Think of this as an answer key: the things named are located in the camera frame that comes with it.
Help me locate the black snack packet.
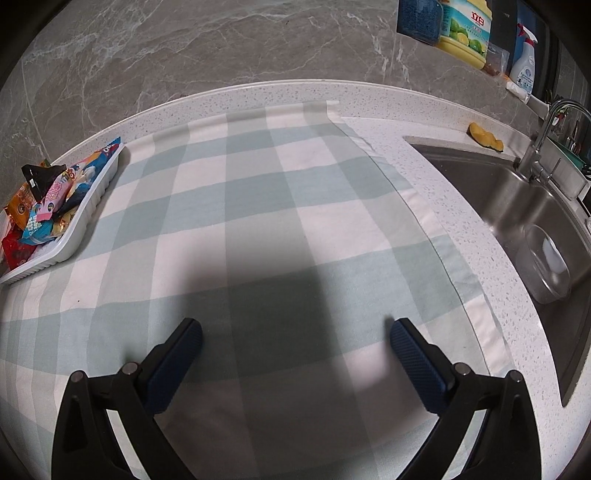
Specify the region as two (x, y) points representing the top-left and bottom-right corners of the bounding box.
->
(21, 162), (70, 204)

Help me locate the white spray bottle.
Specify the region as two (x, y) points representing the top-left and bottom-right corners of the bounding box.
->
(508, 18), (539, 93)

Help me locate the gold snack packet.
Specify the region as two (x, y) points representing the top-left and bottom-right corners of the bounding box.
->
(51, 205), (81, 236)

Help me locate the light blue snack packet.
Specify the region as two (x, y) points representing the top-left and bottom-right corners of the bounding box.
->
(21, 210), (63, 245)

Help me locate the yellow detergent bottle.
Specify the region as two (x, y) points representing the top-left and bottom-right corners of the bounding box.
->
(436, 0), (492, 70)

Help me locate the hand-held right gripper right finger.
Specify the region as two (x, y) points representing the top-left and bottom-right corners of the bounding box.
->
(390, 318), (542, 480)

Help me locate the yellow sponge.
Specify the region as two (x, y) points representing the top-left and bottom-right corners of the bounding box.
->
(468, 121), (505, 153)

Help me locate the steel sink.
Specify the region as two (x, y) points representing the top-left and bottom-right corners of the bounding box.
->
(404, 136), (591, 409)

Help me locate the steel faucet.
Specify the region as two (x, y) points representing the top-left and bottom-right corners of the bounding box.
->
(515, 98), (591, 183)

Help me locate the pink snack packet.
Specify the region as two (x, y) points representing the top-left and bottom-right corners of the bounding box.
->
(37, 178), (75, 220)

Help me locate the orange snack packet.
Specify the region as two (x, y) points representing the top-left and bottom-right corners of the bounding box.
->
(6, 159), (51, 229)

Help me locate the white folded cloth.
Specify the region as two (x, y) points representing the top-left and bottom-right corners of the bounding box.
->
(505, 78), (532, 103)

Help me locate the small clear plastic bag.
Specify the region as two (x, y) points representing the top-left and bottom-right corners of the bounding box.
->
(482, 44), (511, 77)

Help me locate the white plastic tray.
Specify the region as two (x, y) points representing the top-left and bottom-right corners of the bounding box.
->
(0, 148), (132, 284)

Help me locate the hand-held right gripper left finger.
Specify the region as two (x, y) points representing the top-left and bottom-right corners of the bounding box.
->
(52, 318), (204, 480)

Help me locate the green white checked cloth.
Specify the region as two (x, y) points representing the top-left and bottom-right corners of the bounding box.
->
(0, 99), (513, 480)

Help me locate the blue sponge pack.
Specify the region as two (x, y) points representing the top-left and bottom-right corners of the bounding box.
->
(397, 0), (451, 47)

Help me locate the blue cookie packet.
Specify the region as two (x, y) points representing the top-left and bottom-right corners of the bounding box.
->
(69, 136), (122, 185)

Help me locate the red snack packet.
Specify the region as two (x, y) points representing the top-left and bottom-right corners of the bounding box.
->
(1, 228), (42, 268)

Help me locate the sink side rack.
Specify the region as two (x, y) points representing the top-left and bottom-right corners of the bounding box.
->
(554, 138), (591, 199)

